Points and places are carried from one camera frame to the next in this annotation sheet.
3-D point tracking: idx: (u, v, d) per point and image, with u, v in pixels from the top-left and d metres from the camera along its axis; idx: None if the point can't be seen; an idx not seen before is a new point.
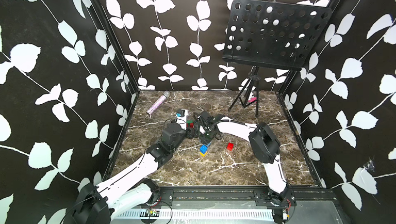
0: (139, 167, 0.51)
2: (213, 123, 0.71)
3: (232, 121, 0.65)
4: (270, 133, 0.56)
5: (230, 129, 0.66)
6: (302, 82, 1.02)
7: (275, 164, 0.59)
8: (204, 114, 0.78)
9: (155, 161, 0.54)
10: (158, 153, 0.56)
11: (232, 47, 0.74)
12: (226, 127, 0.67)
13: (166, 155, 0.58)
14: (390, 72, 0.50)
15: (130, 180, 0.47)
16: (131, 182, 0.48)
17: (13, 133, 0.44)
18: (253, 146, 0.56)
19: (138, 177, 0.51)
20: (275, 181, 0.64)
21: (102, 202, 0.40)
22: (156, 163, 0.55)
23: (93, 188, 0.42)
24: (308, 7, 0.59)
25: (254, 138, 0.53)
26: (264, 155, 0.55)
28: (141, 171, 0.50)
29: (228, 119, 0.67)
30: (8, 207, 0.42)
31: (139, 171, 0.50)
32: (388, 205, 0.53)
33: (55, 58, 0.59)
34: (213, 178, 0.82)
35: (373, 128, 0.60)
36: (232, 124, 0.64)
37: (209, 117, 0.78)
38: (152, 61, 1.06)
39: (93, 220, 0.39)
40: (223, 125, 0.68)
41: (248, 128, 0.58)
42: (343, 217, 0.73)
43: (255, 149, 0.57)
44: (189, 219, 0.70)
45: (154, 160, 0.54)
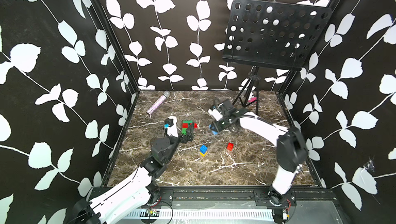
0: (132, 181, 0.52)
2: (235, 117, 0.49)
3: (260, 118, 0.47)
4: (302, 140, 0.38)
5: (254, 128, 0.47)
6: (302, 82, 1.02)
7: (291, 174, 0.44)
8: (226, 103, 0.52)
9: (148, 175, 0.55)
10: (152, 166, 0.58)
11: (232, 47, 0.74)
12: (249, 125, 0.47)
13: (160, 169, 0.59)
14: (391, 72, 0.54)
15: (122, 195, 0.48)
16: (124, 197, 0.49)
17: (13, 133, 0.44)
18: (279, 153, 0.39)
19: (131, 192, 0.52)
20: (283, 184, 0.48)
21: (95, 218, 0.41)
22: (150, 177, 0.56)
23: (86, 204, 0.43)
24: (308, 7, 0.59)
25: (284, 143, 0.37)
26: (291, 166, 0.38)
28: (134, 185, 0.51)
29: (253, 115, 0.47)
30: (8, 207, 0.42)
31: (132, 185, 0.51)
32: (388, 205, 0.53)
33: (55, 58, 0.59)
34: (213, 178, 0.82)
35: (373, 128, 0.60)
36: (257, 122, 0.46)
37: (232, 107, 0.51)
38: (152, 61, 1.06)
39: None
40: (245, 122, 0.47)
41: (278, 130, 0.52)
42: (343, 217, 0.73)
43: (280, 157, 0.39)
44: (189, 219, 0.70)
45: (148, 174, 0.55)
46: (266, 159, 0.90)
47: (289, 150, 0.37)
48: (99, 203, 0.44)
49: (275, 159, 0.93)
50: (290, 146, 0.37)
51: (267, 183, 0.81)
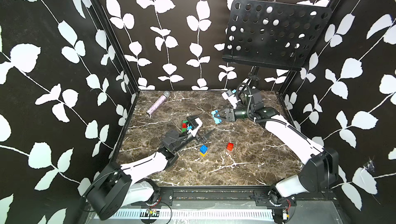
0: (153, 160, 0.56)
2: (261, 117, 0.59)
3: (289, 127, 0.52)
4: (335, 165, 0.45)
5: (280, 133, 0.54)
6: (302, 82, 1.02)
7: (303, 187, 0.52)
8: (256, 97, 0.61)
9: (165, 159, 0.60)
10: (167, 153, 0.63)
11: (232, 47, 0.74)
12: (277, 129, 0.55)
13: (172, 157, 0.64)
14: (391, 72, 0.54)
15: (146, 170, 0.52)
16: (146, 170, 0.53)
17: (13, 133, 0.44)
18: (309, 171, 0.45)
19: (153, 169, 0.56)
20: (287, 189, 0.61)
21: (125, 177, 0.43)
22: (166, 161, 0.61)
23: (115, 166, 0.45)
24: (308, 7, 0.59)
25: (318, 166, 0.42)
26: (314, 185, 0.45)
28: (155, 163, 0.56)
29: (285, 123, 0.53)
30: (8, 208, 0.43)
31: (154, 163, 0.56)
32: (388, 205, 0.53)
33: (55, 58, 0.59)
34: (213, 178, 0.82)
35: (374, 128, 0.60)
36: (285, 130, 0.52)
37: (259, 104, 0.63)
38: (152, 61, 1.06)
39: (111, 195, 0.42)
40: (273, 125, 0.56)
41: (310, 147, 0.46)
42: (343, 217, 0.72)
43: (308, 174, 0.46)
44: (189, 219, 0.70)
45: (165, 158, 0.60)
46: (266, 159, 0.90)
47: (319, 172, 0.43)
48: (129, 168, 0.48)
49: (275, 159, 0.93)
50: (321, 169, 0.43)
51: (268, 183, 0.81)
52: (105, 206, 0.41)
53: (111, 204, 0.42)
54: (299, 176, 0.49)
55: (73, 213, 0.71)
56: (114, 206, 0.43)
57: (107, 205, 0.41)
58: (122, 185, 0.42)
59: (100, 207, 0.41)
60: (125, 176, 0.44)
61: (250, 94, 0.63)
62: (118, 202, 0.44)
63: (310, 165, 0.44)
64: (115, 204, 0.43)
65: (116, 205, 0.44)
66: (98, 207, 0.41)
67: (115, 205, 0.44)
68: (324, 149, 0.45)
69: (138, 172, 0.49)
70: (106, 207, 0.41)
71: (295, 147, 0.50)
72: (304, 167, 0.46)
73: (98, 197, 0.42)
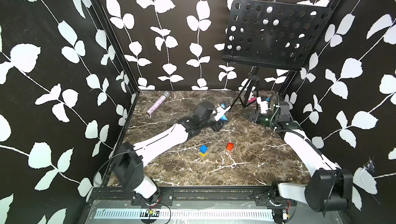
0: (170, 133, 0.52)
2: (281, 127, 0.61)
3: (307, 140, 0.52)
4: (347, 190, 0.42)
5: (297, 147, 0.54)
6: (302, 82, 1.02)
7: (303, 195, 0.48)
8: (283, 109, 0.64)
9: (185, 131, 0.54)
10: (188, 125, 0.56)
11: (232, 47, 0.74)
12: (294, 142, 0.55)
13: (196, 128, 0.57)
14: (390, 72, 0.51)
15: (161, 143, 0.48)
16: (164, 144, 0.50)
17: (13, 133, 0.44)
18: (314, 183, 0.43)
19: (171, 141, 0.52)
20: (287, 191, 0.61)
21: (137, 159, 0.42)
22: (186, 134, 0.55)
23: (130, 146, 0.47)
24: (308, 7, 0.59)
25: (324, 179, 0.41)
26: (318, 201, 0.42)
28: (172, 136, 0.51)
29: (303, 137, 0.54)
30: (8, 208, 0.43)
31: (172, 136, 0.52)
32: (388, 205, 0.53)
33: (55, 58, 0.59)
34: (213, 178, 0.82)
35: (374, 128, 0.60)
36: (302, 143, 0.52)
37: (284, 117, 0.65)
38: (152, 61, 1.06)
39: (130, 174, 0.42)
40: (292, 137, 0.56)
41: (322, 162, 0.45)
42: (343, 217, 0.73)
43: (313, 187, 0.44)
44: (189, 219, 0.70)
45: (185, 130, 0.54)
46: (266, 159, 0.90)
47: (324, 187, 0.41)
48: (142, 147, 0.46)
49: (275, 159, 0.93)
50: (327, 185, 0.41)
51: (268, 183, 0.81)
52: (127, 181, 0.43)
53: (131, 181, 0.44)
54: (307, 192, 0.46)
55: (73, 213, 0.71)
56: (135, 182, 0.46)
57: (129, 181, 0.43)
58: (136, 165, 0.41)
59: (121, 182, 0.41)
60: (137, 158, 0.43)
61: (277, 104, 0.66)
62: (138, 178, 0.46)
63: (317, 177, 0.42)
64: (135, 180, 0.45)
65: (135, 183, 0.46)
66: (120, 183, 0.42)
67: (136, 181, 0.46)
68: (339, 169, 0.42)
69: (151, 151, 0.46)
70: (128, 182, 0.43)
71: (308, 162, 0.48)
72: (311, 178, 0.44)
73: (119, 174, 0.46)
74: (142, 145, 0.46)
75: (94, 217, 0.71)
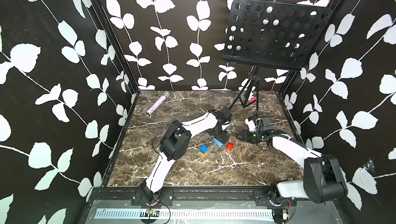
0: (206, 118, 0.65)
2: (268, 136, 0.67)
3: (292, 139, 0.58)
4: (337, 172, 0.44)
5: (285, 148, 0.58)
6: (302, 82, 1.02)
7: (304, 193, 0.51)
8: (265, 120, 0.72)
9: (216, 118, 0.67)
10: (219, 114, 0.70)
11: (232, 47, 0.74)
12: (280, 144, 0.61)
13: (223, 121, 0.73)
14: (390, 72, 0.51)
15: (200, 125, 0.61)
16: (202, 127, 0.63)
17: (13, 133, 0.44)
18: (308, 175, 0.46)
19: (208, 124, 0.65)
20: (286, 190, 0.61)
21: (186, 132, 0.55)
22: (216, 121, 0.68)
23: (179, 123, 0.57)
24: (308, 7, 0.59)
25: (313, 165, 0.44)
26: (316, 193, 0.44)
28: (208, 121, 0.64)
29: (287, 137, 0.59)
30: (8, 208, 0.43)
31: (207, 120, 0.64)
32: (388, 204, 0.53)
33: (55, 58, 0.59)
34: (213, 178, 0.82)
35: (373, 128, 0.60)
36: (289, 143, 0.56)
37: (268, 127, 0.72)
38: (152, 61, 1.06)
39: (180, 144, 0.54)
40: (276, 140, 0.62)
41: (309, 153, 0.48)
42: (343, 217, 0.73)
43: (308, 179, 0.46)
44: (189, 219, 0.70)
45: (216, 118, 0.67)
46: (266, 159, 0.90)
47: (317, 175, 0.44)
48: (187, 125, 0.58)
49: (275, 159, 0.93)
50: (318, 171, 0.44)
51: (268, 183, 0.81)
52: (176, 152, 0.55)
53: (179, 151, 0.56)
54: (305, 188, 0.48)
55: (73, 213, 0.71)
56: (180, 154, 0.58)
57: (178, 150, 0.54)
58: (186, 137, 0.53)
59: (171, 152, 0.56)
60: (186, 130, 0.55)
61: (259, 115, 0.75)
62: (181, 153, 0.58)
63: (307, 166, 0.45)
64: (181, 152, 0.57)
65: (181, 153, 0.58)
66: (170, 152, 0.56)
67: (180, 154, 0.58)
68: (324, 155, 0.48)
69: (195, 129, 0.58)
70: (177, 152, 0.55)
71: (298, 158, 0.52)
72: (304, 171, 0.47)
73: (169, 144, 0.57)
74: (188, 123, 0.59)
75: (94, 217, 0.71)
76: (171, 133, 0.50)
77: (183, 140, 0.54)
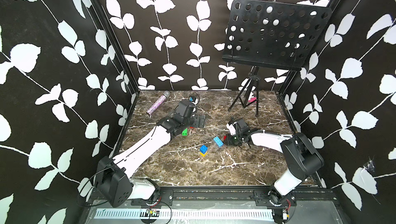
0: (151, 138, 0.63)
2: (247, 137, 0.71)
3: (266, 131, 0.62)
4: (310, 145, 0.50)
5: (264, 141, 0.63)
6: (302, 82, 1.02)
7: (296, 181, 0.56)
8: (241, 123, 0.76)
9: (166, 131, 0.53)
10: (169, 125, 0.55)
11: (232, 47, 0.74)
12: (259, 139, 0.65)
13: (178, 126, 0.56)
14: (390, 72, 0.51)
15: (144, 148, 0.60)
16: (148, 150, 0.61)
17: (13, 133, 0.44)
18: (287, 156, 0.50)
19: (153, 146, 0.50)
20: (285, 186, 0.62)
21: (120, 172, 0.41)
22: (168, 134, 0.53)
23: (110, 161, 0.43)
24: (308, 7, 0.59)
25: (288, 146, 0.49)
26: (300, 171, 0.48)
28: (154, 141, 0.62)
29: (262, 131, 0.64)
30: (8, 207, 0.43)
31: (153, 141, 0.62)
32: (388, 205, 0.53)
33: (55, 58, 0.59)
34: (213, 178, 0.82)
35: (373, 128, 0.60)
36: (265, 136, 0.61)
37: (244, 128, 0.76)
38: (152, 61, 1.06)
39: (114, 188, 0.40)
40: (256, 139, 0.67)
41: (282, 137, 0.54)
42: (343, 217, 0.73)
43: (289, 160, 0.51)
44: (189, 219, 0.70)
45: (166, 131, 0.53)
46: (266, 159, 0.90)
47: (295, 154, 0.48)
48: (123, 159, 0.44)
49: (275, 159, 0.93)
50: (295, 150, 0.48)
51: (267, 183, 0.81)
52: (115, 197, 0.41)
53: (119, 194, 0.42)
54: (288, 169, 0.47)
55: (73, 213, 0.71)
56: (124, 196, 0.45)
57: (114, 196, 0.41)
58: (119, 180, 0.39)
59: (109, 197, 0.42)
60: (119, 171, 0.41)
61: (234, 120, 0.79)
62: (127, 191, 0.45)
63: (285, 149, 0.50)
64: (124, 194, 0.44)
65: (125, 194, 0.45)
66: (108, 198, 0.42)
67: (125, 194, 0.45)
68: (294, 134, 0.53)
69: (133, 161, 0.44)
70: (115, 197, 0.41)
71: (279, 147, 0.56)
72: (283, 154, 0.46)
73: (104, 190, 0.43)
74: (122, 156, 0.44)
75: (94, 217, 0.71)
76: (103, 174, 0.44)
77: (116, 184, 0.39)
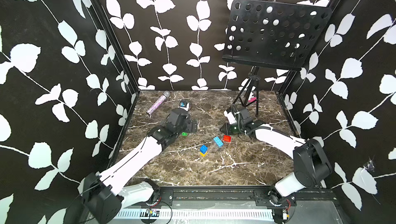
0: (141, 151, 0.48)
2: (250, 129, 0.66)
3: (275, 129, 0.58)
4: (321, 155, 0.47)
5: (268, 137, 0.59)
6: (302, 82, 1.02)
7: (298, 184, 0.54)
8: (244, 113, 0.70)
9: (158, 143, 0.51)
10: (160, 135, 0.53)
11: (232, 47, 0.74)
12: (263, 134, 0.61)
13: (170, 136, 0.55)
14: (390, 72, 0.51)
15: (133, 163, 0.46)
16: (138, 165, 0.47)
17: (13, 133, 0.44)
18: (298, 164, 0.47)
19: (144, 160, 0.49)
20: (286, 187, 0.61)
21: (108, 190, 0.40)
22: (159, 146, 0.52)
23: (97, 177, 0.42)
24: (308, 6, 0.59)
25: (301, 154, 0.45)
26: (310, 179, 0.45)
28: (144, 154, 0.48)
29: (269, 128, 0.59)
30: (8, 208, 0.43)
31: (143, 154, 0.48)
32: (388, 205, 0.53)
33: (55, 58, 0.59)
34: (213, 178, 0.82)
35: (373, 128, 0.60)
36: (272, 133, 0.57)
37: (247, 120, 0.71)
38: (152, 61, 1.06)
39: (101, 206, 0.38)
40: (261, 133, 0.62)
41: (294, 141, 0.50)
42: (343, 217, 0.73)
43: (298, 168, 0.48)
44: (189, 219, 0.70)
45: (157, 142, 0.51)
46: (266, 159, 0.90)
47: (307, 162, 0.45)
48: (110, 175, 0.42)
49: (275, 159, 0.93)
50: (308, 159, 0.45)
51: (267, 183, 0.81)
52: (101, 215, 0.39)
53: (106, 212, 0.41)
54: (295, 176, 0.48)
55: (73, 213, 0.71)
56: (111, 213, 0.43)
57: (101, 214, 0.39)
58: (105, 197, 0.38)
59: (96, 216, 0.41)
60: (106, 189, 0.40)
61: (237, 110, 0.72)
62: (115, 208, 0.43)
63: (297, 157, 0.47)
64: (111, 211, 0.43)
65: (113, 211, 0.43)
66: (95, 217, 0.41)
67: (112, 211, 0.43)
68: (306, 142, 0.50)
69: (121, 177, 0.43)
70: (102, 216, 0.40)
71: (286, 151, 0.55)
72: (294, 162, 0.49)
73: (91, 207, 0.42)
74: (109, 173, 0.43)
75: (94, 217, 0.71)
76: (90, 192, 0.44)
77: (101, 203, 0.38)
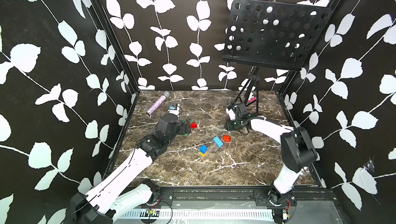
0: (129, 165, 0.46)
2: (246, 120, 0.71)
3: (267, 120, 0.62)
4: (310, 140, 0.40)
5: (261, 128, 0.65)
6: (302, 82, 1.02)
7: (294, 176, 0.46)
8: (242, 107, 0.77)
9: (146, 155, 0.49)
10: (150, 145, 0.51)
11: (232, 47, 0.74)
12: (257, 125, 0.66)
13: (161, 146, 0.53)
14: (390, 72, 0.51)
15: (121, 178, 0.44)
16: (127, 180, 0.46)
17: (13, 133, 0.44)
18: (284, 148, 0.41)
19: (132, 175, 0.47)
20: (283, 184, 0.62)
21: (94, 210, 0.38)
22: (148, 158, 0.49)
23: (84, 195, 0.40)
24: (308, 6, 0.59)
25: (287, 139, 0.49)
26: (294, 164, 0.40)
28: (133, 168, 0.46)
29: (263, 118, 0.64)
30: (8, 208, 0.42)
31: (131, 168, 0.46)
32: (389, 205, 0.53)
33: (55, 58, 0.59)
34: (213, 178, 0.82)
35: (373, 128, 0.60)
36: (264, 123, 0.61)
37: (245, 112, 0.77)
38: (152, 61, 1.06)
39: None
40: (255, 124, 0.67)
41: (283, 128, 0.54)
42: (343, 217, 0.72)
43: (284, 151, 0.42)
44: (189, 219, 0.70)
45: (146, 155, 0.49)
46: (266, 159, 0.90)
47: (293, 147, 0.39)
48: (97, 195, 0.41)
49: (275, 159, 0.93)
50: (293, 144, 0.50)
51: (267, 183, 0.81)
52: None
53: None
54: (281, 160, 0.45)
55: None
56: None
57: None
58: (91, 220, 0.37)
59: None
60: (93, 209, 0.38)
61: (235, 104, 0.79)
62: None
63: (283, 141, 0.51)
64: None
65: None
66: None
67: None
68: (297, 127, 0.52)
69: (109, 196, 0.42)
70: None
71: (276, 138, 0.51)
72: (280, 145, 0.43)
73: None
74: (95, 192, 0.41)
75: None
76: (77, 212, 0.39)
77: None
